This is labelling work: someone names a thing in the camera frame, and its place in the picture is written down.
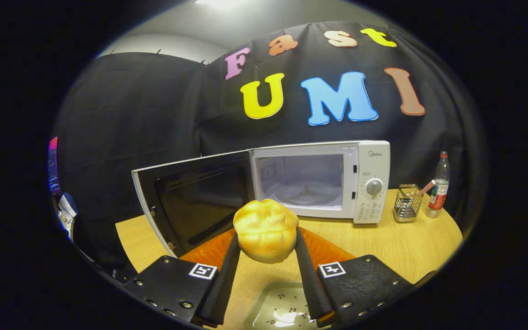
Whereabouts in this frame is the white microwave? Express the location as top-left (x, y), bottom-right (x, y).
top-left (131, 140), bottom-right (391, 258)

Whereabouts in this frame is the computer monitor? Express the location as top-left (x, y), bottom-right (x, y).
top-left (48, 137), bottom-right (61, 195)

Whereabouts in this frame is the golden bread bun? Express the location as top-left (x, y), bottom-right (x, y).
top-left (233, 198), bottom-right (300, 264)

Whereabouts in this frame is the clear bottle with red label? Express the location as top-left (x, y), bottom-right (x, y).
top-left (426, 151), bottom-right (451, 219)

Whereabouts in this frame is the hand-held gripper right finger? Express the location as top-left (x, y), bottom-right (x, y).
top-left (294, 226), bottom-right (416, 327)

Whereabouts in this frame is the white and blue cloth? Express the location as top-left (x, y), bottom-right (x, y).
top-left (58, 192), bottom-right (79, 241)

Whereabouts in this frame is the white dish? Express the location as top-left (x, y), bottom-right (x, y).
top-left (244, 282), bottom-right (319, 330)

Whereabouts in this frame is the metal wire basket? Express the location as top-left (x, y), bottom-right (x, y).
top-left (393, 184), bottom-right (423, 223)

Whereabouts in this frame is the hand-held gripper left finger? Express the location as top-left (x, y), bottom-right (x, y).
top-left (123, 228), bottom-right (242, 327)

